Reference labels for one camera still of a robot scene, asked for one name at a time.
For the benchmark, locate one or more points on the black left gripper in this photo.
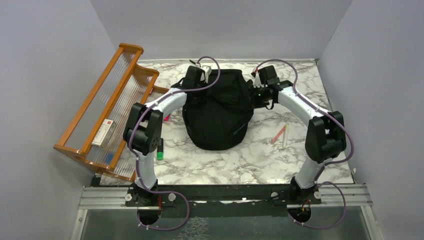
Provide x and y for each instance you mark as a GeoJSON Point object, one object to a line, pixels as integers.
{"type": "Point", "coordinates": [202, 82]}

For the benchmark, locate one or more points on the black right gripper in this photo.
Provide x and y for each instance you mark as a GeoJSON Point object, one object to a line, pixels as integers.
{"type": "Point", "coordinates": [256, 103]}

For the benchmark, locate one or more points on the black student backpack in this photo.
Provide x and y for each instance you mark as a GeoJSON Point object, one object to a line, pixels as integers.
{"type": "Point", "coordinates": [217, 118]}

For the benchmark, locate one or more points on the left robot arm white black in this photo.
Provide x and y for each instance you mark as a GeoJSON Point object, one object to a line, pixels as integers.
{"type": "Point", "coordinates": [143, 128]}

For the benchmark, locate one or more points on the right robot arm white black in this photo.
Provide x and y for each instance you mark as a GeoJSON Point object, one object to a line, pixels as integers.
{"type": "Point", "coordinates": [325, 138]}

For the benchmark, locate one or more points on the white pencil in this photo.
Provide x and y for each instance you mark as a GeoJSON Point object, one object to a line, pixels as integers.
{"type": "Point", "coordinates": [285, 136]}

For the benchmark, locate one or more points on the orange pencil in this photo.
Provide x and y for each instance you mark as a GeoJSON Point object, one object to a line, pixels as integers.
{"type": "Point", "coordinates": [278, 134]}

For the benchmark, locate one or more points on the pink black marker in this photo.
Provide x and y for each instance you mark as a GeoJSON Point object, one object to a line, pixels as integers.
{"type": "Point", "coordinates": [166, 118]}

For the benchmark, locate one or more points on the green black marker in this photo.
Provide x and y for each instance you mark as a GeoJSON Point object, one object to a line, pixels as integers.
{"type": "Point", "coordinates": [160, 150]}

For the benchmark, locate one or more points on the white red small box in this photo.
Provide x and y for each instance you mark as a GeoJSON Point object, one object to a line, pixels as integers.
{"type": "Point", "coordinates": [104, 133]}

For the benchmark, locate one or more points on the orange wooden rack shelf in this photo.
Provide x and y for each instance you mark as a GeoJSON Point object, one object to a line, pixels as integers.
{"type": "Point", "coordinates": [122, 83]}

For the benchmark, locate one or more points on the blue eraser in rack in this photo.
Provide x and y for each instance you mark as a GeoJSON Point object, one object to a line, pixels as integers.
{"type": "Point", "coordinates": [108, 158]}

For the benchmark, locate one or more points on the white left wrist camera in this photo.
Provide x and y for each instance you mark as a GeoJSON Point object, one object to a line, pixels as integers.
{"type": "Point", "coordinates": [206, 73]}

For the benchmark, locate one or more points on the black metal base rail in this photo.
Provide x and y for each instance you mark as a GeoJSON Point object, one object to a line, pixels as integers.
{"type": "Point", "coordinates": [219, 200]}

